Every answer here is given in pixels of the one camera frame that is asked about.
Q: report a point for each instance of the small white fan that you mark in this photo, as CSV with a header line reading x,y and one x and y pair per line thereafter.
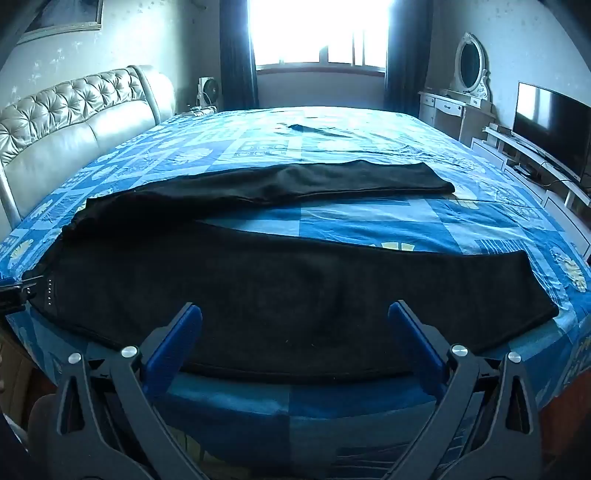
x,y
210,92

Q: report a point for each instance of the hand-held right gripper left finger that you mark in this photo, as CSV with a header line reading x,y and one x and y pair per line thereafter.
x,y
173,342

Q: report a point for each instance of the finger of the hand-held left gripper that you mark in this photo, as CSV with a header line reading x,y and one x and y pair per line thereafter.
x,y
11,295

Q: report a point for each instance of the white oval vanity mirror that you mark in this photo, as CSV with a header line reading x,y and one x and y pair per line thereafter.
x,y
471,64

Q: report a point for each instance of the black pants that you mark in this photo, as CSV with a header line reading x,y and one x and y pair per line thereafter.
x,y
277,295

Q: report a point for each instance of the small dark cloth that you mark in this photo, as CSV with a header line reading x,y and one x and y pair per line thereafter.
x,y
318,130

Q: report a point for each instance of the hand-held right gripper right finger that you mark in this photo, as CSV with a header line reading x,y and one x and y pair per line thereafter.
x,y
416,342

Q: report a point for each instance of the blue patterned bed sheet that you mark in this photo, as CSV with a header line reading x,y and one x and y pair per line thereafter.
x,y
369,221

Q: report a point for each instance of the white television stand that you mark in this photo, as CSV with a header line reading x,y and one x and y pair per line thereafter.
x,y
512,150

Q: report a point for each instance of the framed wall picture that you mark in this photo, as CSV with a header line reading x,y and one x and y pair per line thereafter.
x,y
64,18

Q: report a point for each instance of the dark curtain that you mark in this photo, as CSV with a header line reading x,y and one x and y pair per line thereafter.
x,y
236,50
406,55

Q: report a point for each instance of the bright window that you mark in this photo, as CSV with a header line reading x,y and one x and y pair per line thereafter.
x,y
323,32

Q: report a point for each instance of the white pillow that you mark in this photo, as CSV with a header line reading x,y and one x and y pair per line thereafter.
x,y
69,124

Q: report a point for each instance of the small black set-top box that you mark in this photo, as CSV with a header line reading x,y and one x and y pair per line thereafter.
x,y
524,170

